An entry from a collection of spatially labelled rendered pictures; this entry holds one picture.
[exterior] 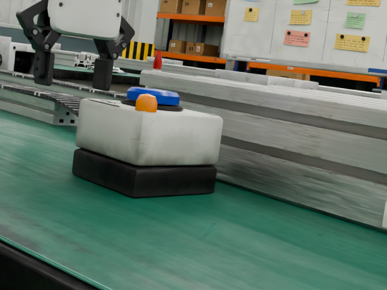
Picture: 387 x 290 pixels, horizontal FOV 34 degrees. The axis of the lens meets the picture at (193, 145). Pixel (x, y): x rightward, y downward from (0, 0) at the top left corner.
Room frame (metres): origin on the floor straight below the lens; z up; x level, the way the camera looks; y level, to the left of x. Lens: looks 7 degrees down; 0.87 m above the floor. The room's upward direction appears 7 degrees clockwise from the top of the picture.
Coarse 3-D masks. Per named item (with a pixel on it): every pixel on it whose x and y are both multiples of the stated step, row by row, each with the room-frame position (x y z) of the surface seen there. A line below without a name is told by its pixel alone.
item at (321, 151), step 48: (192, 96) 0.59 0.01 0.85; (240, 96) 0.53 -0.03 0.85; (288, 96) 0.50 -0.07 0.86; (336, 96) 0.55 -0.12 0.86; (240, 144) 0.54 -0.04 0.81; (288, 144) 0.49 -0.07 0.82; (336, 144) 0.46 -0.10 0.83; (384, 144) 0.43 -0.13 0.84; (288, 192) 0.49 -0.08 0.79; (336, 192) 0.45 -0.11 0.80; (384, 192) 0.43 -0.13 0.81
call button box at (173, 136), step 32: (96, 128) 0.47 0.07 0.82; (128, 128) 0.44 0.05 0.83; (160, 128) 0.44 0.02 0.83; (192, 128) 0.46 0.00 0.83; (96, 160) 0.46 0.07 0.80; (128, 160) 0.44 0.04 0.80; (160, 160) 0.44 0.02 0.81; (192, 160) 0.47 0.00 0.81; (128, 192) 0.43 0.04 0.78; (160, 192) 0.45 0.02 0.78; (192, 192) 0.47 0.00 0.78
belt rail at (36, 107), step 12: (0, 96) 0.91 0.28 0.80; (12, 96) 0.87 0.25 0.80; (24, 96) 0.85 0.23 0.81; (36, 96) 0.83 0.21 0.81; (0, 108) 0.90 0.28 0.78; (12, 108) 0.87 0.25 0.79; (24, 108) 0.85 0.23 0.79; (36, 108) 0.84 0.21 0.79; (48, 108) 0.80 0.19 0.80; (60, 108) 0.80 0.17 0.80; (48, 120) 0.80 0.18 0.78; (60, 120) 0.81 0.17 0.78; (72, 120) 0.82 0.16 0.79
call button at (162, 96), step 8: (136, 88) 0.47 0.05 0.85; (144, 88) 0.48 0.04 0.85; (128, 96) 0.48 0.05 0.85; (136, 96) 0.47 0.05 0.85; (160, 96) 0.47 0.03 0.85; (168, 96) 0.47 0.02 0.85; (176, 96) 0.48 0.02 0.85; (160, 104) 0.48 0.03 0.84; (168, 104) 0.47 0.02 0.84; (176, 104) 0.48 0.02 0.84
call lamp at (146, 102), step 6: (144, 96) 0.44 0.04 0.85; (150, 96) 0.44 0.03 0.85; (138, 102) 0.44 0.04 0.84; (144, 102) 0.44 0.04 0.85; (150, 102) 0.44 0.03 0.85; (156, 102) 0.44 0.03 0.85; (138, 108) 0.44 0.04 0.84; (144, 108) 0.44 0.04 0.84; (150, 108) 0.44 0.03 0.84; (156, 108) 0.44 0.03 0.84
